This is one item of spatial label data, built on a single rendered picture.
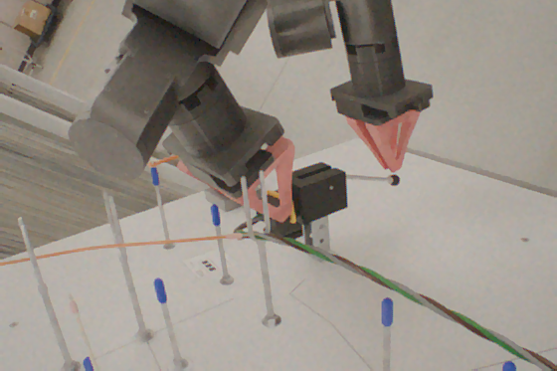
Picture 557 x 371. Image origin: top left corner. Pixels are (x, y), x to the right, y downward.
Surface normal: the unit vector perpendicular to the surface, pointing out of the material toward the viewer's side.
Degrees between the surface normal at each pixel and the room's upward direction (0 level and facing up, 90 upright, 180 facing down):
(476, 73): 0
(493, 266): 54
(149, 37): 70
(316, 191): 88
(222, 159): 26
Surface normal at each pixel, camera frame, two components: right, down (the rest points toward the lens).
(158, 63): 0.42, -0.49
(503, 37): -0.71, -0.34
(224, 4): -0.20, 0.63
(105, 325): -0.10, -0.94
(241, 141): -0.42, -0.68
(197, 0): -0.04, 0.40
